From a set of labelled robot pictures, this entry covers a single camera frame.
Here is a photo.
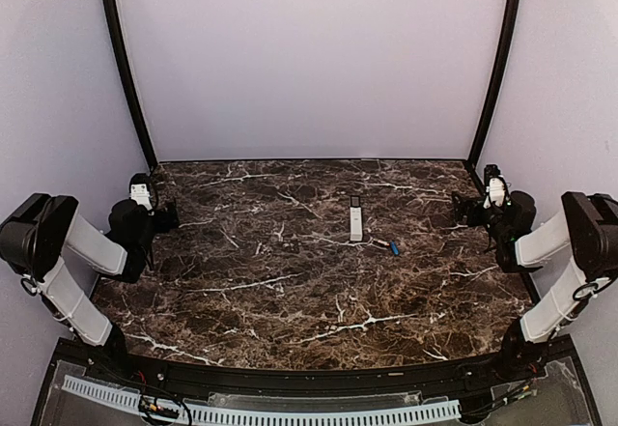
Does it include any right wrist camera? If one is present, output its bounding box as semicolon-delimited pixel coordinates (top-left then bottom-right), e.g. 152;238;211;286
483;164;510;210

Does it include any white slotted cable duct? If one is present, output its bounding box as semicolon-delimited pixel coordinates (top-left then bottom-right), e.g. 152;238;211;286
61;375;462;425

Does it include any white remote control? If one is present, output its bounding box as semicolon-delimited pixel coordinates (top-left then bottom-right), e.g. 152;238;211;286
350;196;363;242

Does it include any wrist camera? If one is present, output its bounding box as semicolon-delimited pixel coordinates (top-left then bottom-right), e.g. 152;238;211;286
129;173;153;211
483;164;510;210

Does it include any left black frame post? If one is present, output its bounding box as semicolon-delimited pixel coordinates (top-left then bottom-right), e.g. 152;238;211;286
101;0;158;171

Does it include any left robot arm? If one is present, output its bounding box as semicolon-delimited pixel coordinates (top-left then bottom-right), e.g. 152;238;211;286
1;193;180;383

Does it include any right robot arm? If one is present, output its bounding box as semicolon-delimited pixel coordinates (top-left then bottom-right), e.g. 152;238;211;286
451;191;617;382

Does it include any black frame post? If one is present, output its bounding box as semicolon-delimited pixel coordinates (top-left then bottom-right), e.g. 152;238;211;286
101;0;158;171
466;0;520;170

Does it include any black front rail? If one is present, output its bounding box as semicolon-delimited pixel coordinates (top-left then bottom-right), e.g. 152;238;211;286
52;338;580;401

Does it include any right black frame post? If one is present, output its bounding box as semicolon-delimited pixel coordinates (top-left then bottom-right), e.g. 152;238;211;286
466;0;520;170

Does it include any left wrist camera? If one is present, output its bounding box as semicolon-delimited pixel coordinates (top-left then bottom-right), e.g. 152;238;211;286
129;173;153;211

